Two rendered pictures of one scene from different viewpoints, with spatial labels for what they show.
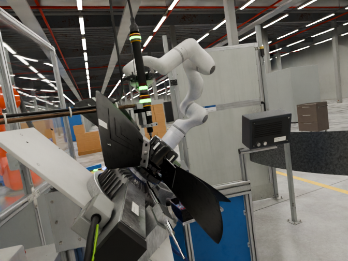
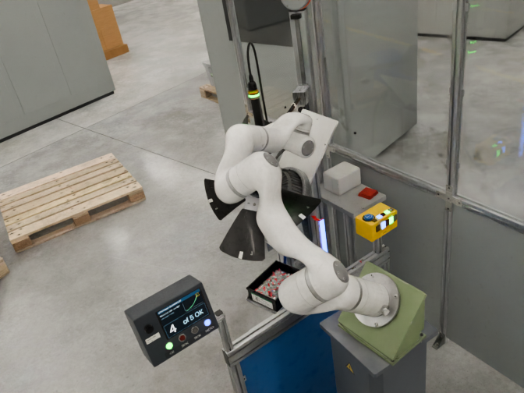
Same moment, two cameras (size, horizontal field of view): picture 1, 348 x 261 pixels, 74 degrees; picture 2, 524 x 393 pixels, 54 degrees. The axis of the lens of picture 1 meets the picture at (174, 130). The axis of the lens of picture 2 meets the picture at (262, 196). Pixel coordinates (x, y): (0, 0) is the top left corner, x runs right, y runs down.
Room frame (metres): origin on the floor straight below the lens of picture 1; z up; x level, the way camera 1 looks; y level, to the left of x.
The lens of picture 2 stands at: (2.74, -0.72, 2.38)
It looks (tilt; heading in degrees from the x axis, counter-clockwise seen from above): 32 degrees down; 157
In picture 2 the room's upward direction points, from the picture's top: 10 degrees counter-clockwise
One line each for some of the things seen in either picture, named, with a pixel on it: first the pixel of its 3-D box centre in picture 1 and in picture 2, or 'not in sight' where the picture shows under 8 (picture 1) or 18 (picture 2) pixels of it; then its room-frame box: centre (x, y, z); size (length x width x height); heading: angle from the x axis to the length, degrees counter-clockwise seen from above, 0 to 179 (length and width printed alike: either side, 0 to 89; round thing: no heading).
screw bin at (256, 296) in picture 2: (193, 205); (276, 285); (1.16, -0.05, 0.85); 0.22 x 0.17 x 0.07; 112
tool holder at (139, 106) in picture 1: (145, 115); not in sight; (0.94, 0.10, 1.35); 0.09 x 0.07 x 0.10; 132
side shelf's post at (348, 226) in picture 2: not in sight; (351, 255); (0.76, 0.63, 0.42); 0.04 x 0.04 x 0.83; 7
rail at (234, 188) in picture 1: (177, 200); (313, 300); (1.31, 0.04, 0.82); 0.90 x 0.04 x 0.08; 97
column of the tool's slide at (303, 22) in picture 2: not in sight; (315, 166); (0.46, 0.63, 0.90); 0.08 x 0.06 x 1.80; 42
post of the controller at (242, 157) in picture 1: (243, 164); (224, 331); (1.37, -0.38, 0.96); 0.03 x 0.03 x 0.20; 7
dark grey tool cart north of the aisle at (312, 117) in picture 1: (313, 118); not in sight; (6.70, -4.08, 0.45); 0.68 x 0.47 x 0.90; 22
